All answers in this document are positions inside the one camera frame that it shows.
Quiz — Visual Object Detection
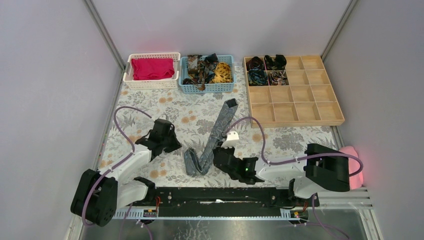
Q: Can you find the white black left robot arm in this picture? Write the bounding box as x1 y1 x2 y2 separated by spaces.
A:
70 118 182 227

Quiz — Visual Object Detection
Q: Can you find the rolled dark red tie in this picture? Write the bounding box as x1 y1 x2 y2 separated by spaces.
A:
246 56 265 71

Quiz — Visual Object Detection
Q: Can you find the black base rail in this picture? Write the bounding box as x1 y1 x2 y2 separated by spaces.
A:
133 187 320 218

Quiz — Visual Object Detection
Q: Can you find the light blue plastic basket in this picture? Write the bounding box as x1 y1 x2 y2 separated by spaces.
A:
178 54 237 94

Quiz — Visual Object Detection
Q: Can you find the dark navy red tie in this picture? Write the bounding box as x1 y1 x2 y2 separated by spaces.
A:
198 53 219 84

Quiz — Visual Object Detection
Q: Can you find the magenta cloth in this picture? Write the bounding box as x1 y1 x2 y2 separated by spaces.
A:
131 58 175 81

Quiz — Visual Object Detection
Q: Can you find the yellow patterned tie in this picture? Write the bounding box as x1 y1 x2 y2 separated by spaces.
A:
210 62 233 84

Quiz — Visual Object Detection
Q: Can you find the wooden compartment tray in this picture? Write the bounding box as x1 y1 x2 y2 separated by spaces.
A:
243 55 345 128

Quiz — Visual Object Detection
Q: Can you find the floral tablecloth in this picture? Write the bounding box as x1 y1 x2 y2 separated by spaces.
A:
97 66 340 188

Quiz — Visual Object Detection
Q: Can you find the rolled black tie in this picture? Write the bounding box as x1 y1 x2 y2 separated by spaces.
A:
264 54 287 70

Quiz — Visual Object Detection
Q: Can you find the pink cloth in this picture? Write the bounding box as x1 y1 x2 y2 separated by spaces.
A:
338 146 364 190

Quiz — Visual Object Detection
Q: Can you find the rolled navy blue tie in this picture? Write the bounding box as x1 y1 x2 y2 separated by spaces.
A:
248 68 268 86

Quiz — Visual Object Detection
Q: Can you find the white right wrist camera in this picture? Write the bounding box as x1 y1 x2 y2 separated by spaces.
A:
221 131 240 149

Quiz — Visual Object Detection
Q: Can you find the grey leaf pattern tie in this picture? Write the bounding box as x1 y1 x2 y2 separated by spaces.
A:
183 98 238 177

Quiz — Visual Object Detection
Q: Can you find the orange floral tie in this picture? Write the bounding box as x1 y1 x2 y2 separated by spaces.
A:
182 54 206 91

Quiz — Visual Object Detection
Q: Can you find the white plastic basket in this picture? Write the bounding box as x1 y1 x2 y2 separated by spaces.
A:
122 52 181 90

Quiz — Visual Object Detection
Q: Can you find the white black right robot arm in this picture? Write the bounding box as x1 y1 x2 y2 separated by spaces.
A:
213 143 351 206

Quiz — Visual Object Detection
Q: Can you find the rolled multicolour tie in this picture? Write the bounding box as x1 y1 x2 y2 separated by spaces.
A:
268 69 289 86

